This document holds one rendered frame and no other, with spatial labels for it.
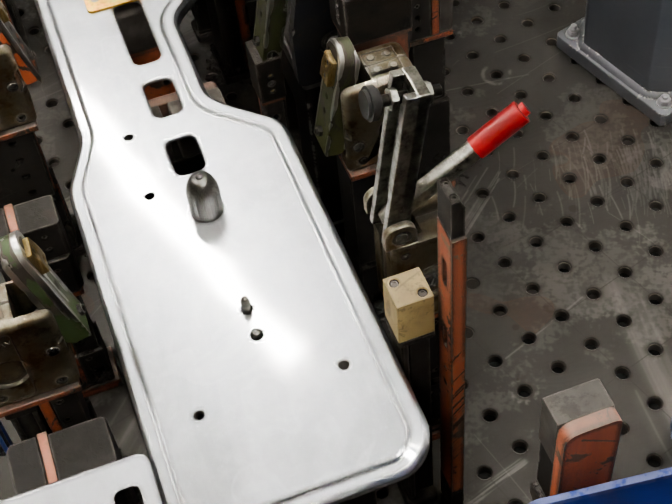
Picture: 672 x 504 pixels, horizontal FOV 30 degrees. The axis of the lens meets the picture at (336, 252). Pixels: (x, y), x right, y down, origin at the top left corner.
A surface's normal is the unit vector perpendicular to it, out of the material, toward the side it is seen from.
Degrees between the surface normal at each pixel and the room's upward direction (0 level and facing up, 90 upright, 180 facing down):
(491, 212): 0
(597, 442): 90
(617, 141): 0
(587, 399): 0
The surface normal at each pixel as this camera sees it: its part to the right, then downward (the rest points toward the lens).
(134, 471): -0.07, -0.61
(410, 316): 0.34, 0.72
